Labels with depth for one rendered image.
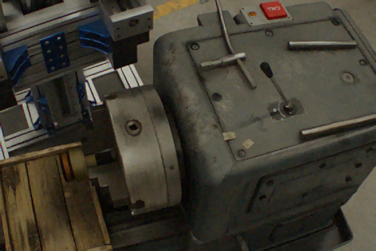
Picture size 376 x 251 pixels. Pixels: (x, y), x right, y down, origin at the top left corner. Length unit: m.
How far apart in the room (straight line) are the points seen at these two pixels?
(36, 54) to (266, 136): 0.88
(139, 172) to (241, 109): 0.27
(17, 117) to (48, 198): 1.07
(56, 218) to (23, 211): 0.10
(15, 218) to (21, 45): 0.56
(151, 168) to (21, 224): 0.49
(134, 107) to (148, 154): 0.12
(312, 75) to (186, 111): 0.33
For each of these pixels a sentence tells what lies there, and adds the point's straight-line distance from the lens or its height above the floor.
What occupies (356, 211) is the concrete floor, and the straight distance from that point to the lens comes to 2.54.
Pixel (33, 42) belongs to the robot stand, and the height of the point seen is 1.02.
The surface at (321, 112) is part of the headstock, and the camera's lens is 1.16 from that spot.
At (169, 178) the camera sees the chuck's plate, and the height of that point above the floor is 1.16.
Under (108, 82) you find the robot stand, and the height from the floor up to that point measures 0.21.
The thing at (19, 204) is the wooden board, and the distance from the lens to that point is 1.44.
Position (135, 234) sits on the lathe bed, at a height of 0.86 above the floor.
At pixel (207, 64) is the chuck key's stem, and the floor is 1.27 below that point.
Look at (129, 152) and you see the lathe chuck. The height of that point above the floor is 1.22.
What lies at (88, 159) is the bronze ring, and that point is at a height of 1.11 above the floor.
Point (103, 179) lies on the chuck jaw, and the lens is 1.18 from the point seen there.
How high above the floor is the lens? 2.15
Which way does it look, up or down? 56 degrees down
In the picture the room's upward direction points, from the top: 6 degrees clockwise
